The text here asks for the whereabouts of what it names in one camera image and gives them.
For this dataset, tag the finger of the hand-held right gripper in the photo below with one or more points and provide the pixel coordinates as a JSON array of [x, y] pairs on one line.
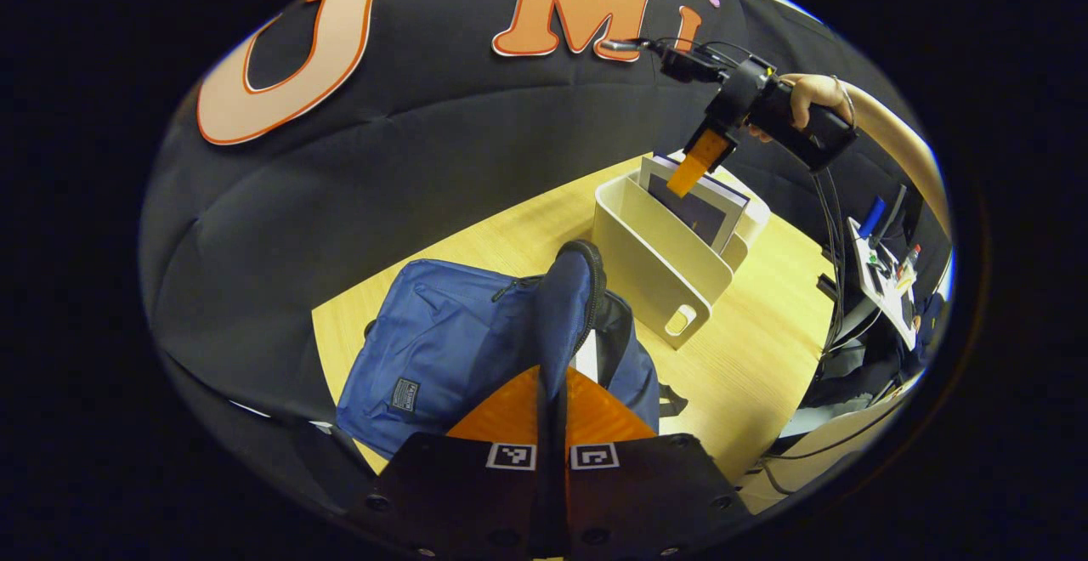
[[699, 161]]

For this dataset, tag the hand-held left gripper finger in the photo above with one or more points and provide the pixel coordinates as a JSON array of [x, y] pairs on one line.
[[562, 467], [544, 467]]

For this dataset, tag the dark blue cover book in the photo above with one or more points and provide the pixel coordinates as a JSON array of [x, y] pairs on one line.
[[701, 212]]

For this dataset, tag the white bookshelf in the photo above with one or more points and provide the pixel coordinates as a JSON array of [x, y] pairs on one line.
[[654, 263]]

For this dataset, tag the blue schoolbag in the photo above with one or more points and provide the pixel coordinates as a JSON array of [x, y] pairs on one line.
[[442, 340]]

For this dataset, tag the white side table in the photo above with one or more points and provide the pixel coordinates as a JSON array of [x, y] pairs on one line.
[[880, 280]]

